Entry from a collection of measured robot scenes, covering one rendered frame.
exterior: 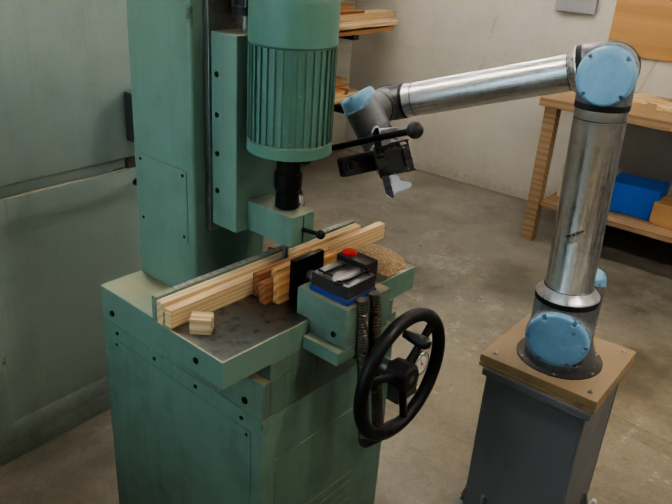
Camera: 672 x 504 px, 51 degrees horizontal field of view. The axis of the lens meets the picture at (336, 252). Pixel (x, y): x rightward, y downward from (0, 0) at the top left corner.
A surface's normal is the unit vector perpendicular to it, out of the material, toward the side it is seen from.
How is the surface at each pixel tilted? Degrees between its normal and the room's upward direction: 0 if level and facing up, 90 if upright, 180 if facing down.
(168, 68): 90
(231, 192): 90
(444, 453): 0
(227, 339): 0
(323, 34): 90
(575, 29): 90
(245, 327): 0
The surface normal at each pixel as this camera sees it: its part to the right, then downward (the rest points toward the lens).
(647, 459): 0.06, -0.90
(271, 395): 0.75, 0.32
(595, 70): -0.42, 0.22
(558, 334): -0.43, 0.42
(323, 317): -0.66, 0.28
